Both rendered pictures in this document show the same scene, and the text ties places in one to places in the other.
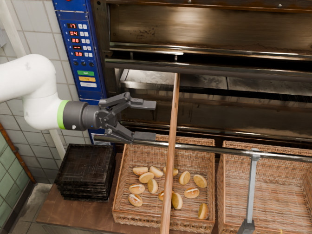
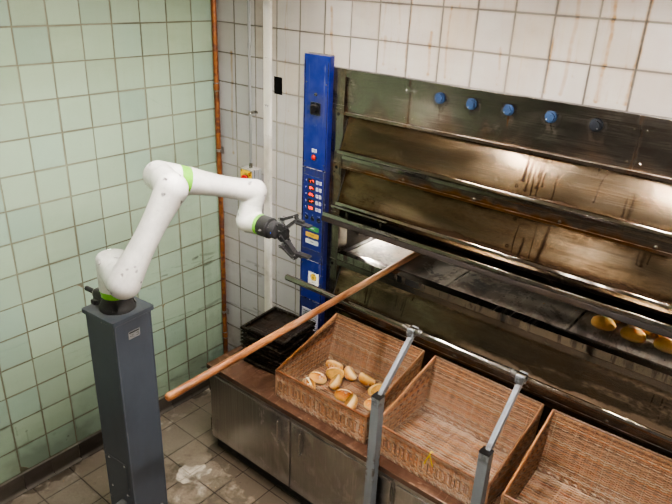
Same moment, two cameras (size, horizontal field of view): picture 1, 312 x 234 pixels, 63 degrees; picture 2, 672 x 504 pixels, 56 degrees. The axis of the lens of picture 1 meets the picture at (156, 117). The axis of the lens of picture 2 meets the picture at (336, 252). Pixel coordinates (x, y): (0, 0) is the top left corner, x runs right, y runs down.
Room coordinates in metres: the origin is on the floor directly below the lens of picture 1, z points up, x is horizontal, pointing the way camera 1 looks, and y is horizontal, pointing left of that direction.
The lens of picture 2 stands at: (-1.44, -1.30, 2.50)
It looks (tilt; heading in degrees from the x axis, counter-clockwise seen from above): 24 degrees down; 31
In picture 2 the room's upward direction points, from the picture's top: 3 degrees clockwise
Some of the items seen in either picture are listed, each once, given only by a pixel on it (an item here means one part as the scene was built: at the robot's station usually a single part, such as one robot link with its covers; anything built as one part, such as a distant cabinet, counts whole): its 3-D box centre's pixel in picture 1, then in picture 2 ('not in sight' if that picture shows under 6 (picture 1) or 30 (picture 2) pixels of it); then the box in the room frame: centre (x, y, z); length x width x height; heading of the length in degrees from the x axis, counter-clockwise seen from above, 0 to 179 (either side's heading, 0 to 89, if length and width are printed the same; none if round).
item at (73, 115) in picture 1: (79, 115); (268, 226); (0.57, 0.24, 1.49); 0.12 x 0.06 x 0.09; 173
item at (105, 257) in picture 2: not in sight; (114, 274); (0.06, 0.62, 1.36); 0.16 x 0.13 x 0.19; 63
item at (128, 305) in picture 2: not in sight; (108, 296); (0.07, 0.69, 1.23); 0.26 x 0.15 x 0.06; 87
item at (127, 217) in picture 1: (166, 179); (349, 372); (0.82, -0.06, 0.72); 0.56 x 0.49 x 0.28; 83
